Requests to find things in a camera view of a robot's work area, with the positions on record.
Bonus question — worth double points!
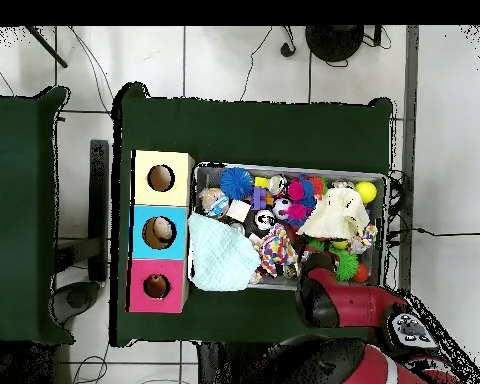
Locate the mint green waffle cloth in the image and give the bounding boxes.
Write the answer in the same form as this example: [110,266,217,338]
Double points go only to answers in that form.
[187,211,262,292]

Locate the white cloth with colourful dots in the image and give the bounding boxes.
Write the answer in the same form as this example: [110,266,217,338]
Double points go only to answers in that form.
[257,223,301,279]

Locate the cream waffle cloth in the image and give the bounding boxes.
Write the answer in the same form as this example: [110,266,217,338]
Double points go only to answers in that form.
[296,186,371,242]

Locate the wooden box with three holes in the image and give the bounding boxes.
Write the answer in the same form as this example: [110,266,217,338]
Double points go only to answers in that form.
[125,149,196,315]

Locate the crushed clear plastic bottle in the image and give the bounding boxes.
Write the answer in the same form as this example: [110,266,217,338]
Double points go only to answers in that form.
[199,187,230,219]

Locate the blue spiky rubber ball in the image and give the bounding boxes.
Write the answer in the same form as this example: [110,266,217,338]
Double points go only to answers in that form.
[219,166,254,201]

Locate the small soccer ball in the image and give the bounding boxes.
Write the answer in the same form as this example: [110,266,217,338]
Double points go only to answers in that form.
[272,197,293,220]

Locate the green spiky rubber ball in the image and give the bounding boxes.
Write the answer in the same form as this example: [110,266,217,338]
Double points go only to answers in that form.
[335,251,360,282]

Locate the yellow smooth ball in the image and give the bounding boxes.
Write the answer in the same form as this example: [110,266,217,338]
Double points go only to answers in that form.
[354,180,378,205]

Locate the orange smooth ball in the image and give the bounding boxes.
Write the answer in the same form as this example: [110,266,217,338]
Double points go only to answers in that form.
[352,262,370,284]

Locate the black upright stand bar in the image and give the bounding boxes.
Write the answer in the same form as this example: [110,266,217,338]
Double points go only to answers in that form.
[87,139,110,282]

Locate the grey round stand foot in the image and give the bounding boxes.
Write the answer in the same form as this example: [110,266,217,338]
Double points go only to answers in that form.
[53,281,102,325]

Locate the black round stand base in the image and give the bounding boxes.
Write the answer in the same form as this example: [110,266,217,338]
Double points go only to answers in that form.
[304,25,365,64]

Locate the black slanted rod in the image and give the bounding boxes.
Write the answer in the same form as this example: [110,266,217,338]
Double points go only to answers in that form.
[25,25,69,69]

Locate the silver wire mesh bin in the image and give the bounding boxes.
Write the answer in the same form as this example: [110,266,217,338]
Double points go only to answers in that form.
[186,161,390,297]

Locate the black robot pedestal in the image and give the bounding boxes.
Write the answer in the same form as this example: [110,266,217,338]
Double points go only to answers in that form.
[195,341,273,384]

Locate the black cable with plug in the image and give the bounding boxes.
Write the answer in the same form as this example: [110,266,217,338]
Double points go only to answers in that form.
[387,226,480,238]

